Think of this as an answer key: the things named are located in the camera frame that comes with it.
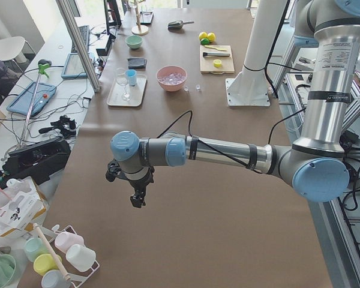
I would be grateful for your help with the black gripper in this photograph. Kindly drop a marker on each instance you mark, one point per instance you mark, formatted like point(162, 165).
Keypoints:
point(140, 183)

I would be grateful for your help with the pink bowl of ice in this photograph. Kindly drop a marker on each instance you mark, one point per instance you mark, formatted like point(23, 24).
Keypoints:
point(171, 78)

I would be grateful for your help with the steel ice scoop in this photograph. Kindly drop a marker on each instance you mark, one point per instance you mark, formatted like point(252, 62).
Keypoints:
point(178, 24)

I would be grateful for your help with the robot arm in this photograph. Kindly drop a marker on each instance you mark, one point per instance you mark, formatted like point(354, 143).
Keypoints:
point(312, 165)

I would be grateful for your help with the white plastic cup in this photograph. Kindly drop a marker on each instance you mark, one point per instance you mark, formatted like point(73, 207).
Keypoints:
point(81, 257)

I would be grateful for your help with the pink plastic cup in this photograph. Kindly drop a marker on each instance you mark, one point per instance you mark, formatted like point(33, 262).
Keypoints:
point(65, 240)

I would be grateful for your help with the yellow plastic cup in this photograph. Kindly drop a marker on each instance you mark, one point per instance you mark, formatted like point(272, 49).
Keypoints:
point(44, 263)

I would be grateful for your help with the grey plastic cup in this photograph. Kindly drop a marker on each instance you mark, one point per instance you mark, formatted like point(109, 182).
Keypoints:
point(54, 279)

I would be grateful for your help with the mint green plastic cup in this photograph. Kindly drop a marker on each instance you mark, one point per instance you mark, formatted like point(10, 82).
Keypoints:
point(33, 248)

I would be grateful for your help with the blue plastic cup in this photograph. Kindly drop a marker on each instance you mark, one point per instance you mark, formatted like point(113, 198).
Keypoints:
point(131, 75)

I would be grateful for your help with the wooden rolling stick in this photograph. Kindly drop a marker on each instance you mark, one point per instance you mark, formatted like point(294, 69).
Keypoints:
point(54, 256)

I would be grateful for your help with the black bag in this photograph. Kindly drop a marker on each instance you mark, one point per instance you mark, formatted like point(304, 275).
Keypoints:
point(39, 161)

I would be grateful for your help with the cream plastic tray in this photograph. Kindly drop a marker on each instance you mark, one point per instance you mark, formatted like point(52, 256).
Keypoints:
point(136, 93)

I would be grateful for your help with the white cardboard box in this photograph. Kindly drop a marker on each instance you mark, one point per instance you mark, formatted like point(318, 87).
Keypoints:
point(21, 205)

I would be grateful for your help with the clear wine glass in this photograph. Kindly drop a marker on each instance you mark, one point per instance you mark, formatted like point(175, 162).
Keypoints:
point(122, 81)

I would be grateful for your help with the grey folded cloth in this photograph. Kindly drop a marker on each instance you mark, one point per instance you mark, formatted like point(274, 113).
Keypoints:
point(136, 63)

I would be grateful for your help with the blue teach pendant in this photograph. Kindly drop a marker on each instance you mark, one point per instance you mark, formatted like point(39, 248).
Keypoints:
point(44, 94)
point(73, 68)

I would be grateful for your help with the yellow lemon half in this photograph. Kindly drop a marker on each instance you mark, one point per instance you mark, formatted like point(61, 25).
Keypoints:
point(217, 63)

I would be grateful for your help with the green ceramic bowl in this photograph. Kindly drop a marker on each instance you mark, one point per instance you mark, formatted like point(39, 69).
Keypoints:
point(134, 41)

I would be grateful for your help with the bamboo cutting board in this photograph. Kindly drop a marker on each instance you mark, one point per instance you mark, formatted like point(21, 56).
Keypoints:
point(206, 64)

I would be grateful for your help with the steel muddler black tip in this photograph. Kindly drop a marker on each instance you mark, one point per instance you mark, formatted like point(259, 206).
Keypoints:
point(215, 55)

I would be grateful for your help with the yellow plastic knife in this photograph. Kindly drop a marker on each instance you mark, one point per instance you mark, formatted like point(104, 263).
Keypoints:
point(215, 48)

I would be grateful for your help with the green lime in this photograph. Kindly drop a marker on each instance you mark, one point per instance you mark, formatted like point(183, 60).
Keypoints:
point(204, 41)

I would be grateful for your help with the white chair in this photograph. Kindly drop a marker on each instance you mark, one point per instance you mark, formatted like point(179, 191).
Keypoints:
point(11, 48)

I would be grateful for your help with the white wire cup rack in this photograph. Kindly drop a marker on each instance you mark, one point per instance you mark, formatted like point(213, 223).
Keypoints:
point(78, 279)

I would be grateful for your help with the aluminium frame post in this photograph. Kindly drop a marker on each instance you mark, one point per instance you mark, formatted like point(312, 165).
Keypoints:
point(72, 28)

